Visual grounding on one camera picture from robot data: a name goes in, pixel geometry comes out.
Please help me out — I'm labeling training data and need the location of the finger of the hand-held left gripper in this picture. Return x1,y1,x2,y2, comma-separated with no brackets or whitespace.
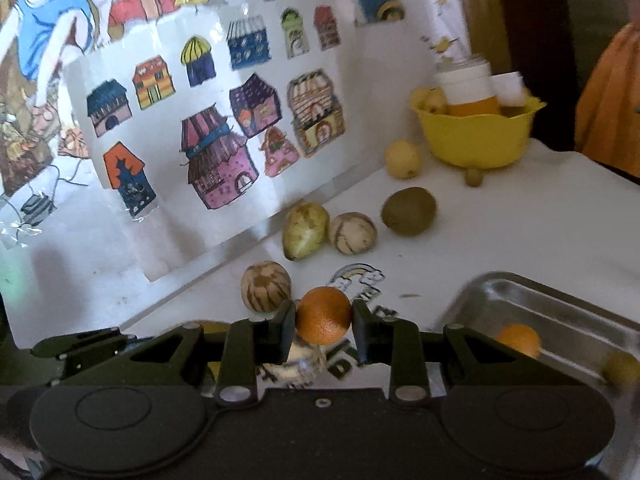
30,327,128,362

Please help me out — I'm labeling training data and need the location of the yellow fruit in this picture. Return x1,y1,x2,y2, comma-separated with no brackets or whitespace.
414,87,449,115

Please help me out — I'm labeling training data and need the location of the orange cloth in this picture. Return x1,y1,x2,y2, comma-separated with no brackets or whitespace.
574,22,640,177

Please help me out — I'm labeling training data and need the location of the orange bottle white label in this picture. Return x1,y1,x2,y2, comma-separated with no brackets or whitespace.
434,55,501,117

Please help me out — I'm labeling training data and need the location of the brown kiwi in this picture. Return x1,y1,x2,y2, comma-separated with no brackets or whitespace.
381,186,437,237

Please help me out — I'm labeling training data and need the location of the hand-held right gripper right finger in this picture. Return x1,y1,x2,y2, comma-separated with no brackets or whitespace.
352,300,588,406

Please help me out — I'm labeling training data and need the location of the cartoon poster blue dress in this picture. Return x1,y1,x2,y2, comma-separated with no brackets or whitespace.
0,0,213,198

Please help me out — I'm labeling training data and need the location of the green round fruit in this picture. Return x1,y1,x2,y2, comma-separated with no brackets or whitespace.
602,352,640,388

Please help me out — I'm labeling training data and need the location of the metal tray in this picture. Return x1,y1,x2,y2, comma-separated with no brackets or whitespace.
434,271,640,401

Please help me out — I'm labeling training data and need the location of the yellow flower sprig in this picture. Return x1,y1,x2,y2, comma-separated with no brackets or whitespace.
420,0,452,57

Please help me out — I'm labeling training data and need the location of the yellow bowl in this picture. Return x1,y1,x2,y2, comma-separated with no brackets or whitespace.
409,87,547,170

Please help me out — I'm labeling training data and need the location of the house drawings sheet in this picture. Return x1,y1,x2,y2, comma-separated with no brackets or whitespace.
62,7,353,222

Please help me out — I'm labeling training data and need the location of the brown wooden frame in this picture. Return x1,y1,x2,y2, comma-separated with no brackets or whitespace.
450,0,508,61

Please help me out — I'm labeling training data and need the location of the green pear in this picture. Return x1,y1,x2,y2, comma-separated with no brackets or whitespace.
282,202,331,262

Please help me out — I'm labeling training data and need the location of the yellow lemon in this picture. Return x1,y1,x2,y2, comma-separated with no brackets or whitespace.
385,140,422,180

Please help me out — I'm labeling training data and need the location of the striped round fruit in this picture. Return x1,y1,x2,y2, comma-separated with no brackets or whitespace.
327,212,378,262
241,261,292,313

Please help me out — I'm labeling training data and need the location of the orange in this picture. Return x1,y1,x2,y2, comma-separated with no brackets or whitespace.
295,286,353,346
496,324,543,358

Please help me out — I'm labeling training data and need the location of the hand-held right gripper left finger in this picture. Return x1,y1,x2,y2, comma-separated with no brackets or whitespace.
60,302,297,407

